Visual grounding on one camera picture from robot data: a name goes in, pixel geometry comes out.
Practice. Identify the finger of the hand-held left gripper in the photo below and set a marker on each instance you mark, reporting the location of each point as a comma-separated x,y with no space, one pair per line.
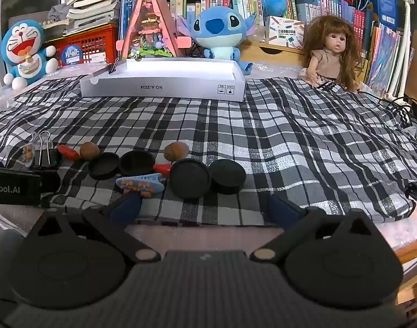
50,182

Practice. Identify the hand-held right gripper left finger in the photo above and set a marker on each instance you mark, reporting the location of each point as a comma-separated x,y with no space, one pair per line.
126,210

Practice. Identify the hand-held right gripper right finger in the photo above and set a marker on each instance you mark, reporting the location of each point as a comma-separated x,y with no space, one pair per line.
285,210

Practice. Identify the large black binder clip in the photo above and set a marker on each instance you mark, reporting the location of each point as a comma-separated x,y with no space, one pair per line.
46,163

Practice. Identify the small cartoon figure magnet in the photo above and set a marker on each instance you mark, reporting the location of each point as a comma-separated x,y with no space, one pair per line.
28,154

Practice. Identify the small red toy piece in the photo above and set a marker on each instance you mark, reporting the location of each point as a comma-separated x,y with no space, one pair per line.
163,168
68,152

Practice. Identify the round black lid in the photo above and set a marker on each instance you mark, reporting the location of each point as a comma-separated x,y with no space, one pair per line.
227,177
136,163
104,166
189,178

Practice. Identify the white cardboard box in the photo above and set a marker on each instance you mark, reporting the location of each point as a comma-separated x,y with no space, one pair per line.
160,87

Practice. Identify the black white checked cloth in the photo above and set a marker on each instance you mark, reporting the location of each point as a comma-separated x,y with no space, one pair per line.
280,143

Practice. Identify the blue robot cat plush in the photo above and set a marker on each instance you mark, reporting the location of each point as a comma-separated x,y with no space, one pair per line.
24,47

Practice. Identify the red crate with round sticker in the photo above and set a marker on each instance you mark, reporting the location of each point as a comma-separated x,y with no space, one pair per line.
92,44

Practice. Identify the long-haired doll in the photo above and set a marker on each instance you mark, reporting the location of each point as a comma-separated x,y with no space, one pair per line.
331,58

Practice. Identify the wooden drawer box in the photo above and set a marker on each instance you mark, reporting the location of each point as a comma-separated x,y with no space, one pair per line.
263,50

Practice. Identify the grey cloth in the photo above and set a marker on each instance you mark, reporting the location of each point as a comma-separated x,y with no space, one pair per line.
59,12

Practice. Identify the printed white carton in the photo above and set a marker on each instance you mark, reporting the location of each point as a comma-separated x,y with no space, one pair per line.
285,32

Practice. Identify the stack of books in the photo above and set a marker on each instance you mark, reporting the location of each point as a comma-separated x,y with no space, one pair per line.
92,6

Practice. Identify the pink triangular diorama house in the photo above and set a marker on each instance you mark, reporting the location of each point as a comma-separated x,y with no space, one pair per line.
150,27

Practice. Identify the row of thin leaning books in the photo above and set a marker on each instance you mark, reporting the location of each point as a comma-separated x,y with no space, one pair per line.
386,54

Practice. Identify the row of tall blue books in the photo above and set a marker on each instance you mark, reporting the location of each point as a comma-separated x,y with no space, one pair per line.
128,13

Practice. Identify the blue big-eared plush toy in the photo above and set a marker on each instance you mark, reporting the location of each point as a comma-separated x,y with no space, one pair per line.
215,30

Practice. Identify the row of shelf books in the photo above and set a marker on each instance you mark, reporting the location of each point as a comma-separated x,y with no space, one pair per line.
317,10

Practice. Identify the blue plush ball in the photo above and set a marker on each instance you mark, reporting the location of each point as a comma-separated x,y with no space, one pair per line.
276,5

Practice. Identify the white pole rack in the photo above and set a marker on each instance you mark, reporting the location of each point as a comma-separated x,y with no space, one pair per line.
404,41

